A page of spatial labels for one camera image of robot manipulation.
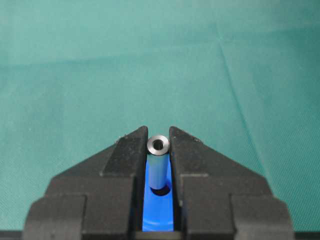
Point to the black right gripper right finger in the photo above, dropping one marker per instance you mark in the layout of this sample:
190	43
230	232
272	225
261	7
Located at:
216	198

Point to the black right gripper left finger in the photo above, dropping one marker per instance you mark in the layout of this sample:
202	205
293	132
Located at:
100	198

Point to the silver metal shaft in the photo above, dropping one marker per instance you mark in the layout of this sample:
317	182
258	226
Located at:
158	147

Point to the small blue plastic gear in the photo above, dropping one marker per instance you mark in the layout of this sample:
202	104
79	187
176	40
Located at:
158	209

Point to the green cloth mat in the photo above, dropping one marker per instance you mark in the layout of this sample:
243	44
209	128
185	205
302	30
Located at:
243	76

